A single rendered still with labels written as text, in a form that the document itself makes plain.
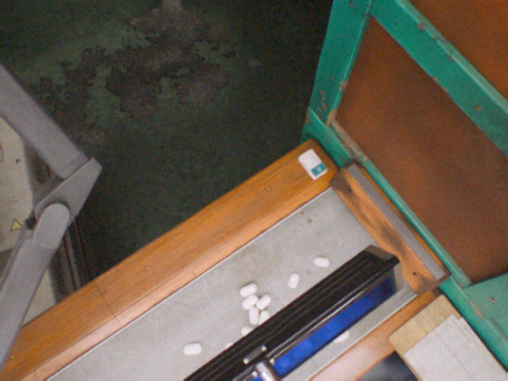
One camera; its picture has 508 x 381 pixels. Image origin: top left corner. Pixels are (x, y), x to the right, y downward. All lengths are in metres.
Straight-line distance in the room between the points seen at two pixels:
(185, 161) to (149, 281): 0.97
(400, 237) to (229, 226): 0.36
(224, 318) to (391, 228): 0.39
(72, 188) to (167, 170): 1.19
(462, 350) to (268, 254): 0.43
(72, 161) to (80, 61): 1.53
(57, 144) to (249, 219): 0.46
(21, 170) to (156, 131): 0.67
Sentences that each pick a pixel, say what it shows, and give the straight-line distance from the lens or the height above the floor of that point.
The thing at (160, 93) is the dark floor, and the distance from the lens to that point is 2.10.
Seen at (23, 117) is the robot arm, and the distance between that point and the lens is 0.77.
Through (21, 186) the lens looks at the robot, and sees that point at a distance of 1.53.
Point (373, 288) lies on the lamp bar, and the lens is 0.70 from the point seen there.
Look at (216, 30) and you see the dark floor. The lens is 2.26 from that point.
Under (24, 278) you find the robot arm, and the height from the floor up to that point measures 1.03.
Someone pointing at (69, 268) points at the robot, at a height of 0.36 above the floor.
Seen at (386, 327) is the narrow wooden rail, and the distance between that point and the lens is 1.05.
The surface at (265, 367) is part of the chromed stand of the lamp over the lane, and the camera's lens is 0.65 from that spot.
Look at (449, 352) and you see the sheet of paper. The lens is 1.07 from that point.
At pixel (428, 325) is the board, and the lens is 1.06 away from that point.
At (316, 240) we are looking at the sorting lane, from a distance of 1.07.
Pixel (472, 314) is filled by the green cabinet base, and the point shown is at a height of 0.81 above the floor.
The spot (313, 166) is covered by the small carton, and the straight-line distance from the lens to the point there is 1.08.
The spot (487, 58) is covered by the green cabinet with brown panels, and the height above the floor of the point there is 1.29.
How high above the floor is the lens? 1.77
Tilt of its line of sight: 71 degrees down
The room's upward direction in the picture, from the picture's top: 1 degrees clockwise
